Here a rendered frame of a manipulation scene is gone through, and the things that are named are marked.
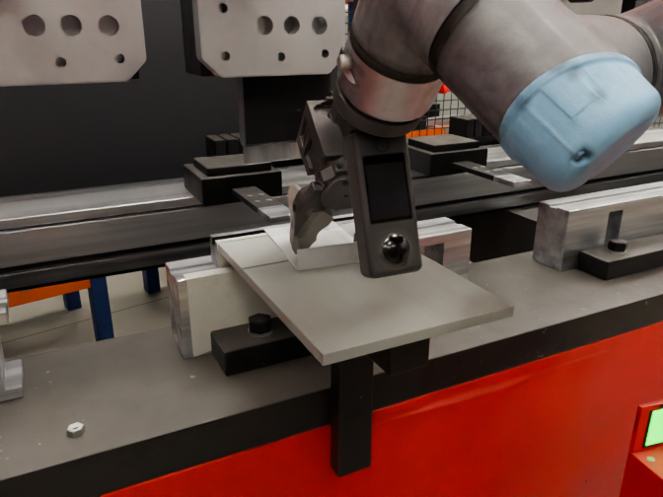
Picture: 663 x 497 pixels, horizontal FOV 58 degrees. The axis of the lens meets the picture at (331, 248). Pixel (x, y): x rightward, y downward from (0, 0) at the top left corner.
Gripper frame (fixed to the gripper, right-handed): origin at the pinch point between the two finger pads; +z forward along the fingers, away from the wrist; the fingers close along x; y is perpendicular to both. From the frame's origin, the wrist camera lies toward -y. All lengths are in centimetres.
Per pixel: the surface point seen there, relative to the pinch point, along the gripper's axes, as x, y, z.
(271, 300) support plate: 8.3, -6.5, -4.2
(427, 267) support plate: -7.9, -5.1, -3.0
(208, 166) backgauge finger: 7.1, 25.4, 18.0
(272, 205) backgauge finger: 1.1, 14.0, 12.4
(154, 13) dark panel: 10, 61, 21
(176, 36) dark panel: 7, 59, 24
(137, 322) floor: 18, 85, 203
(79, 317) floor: 42, 97, 213
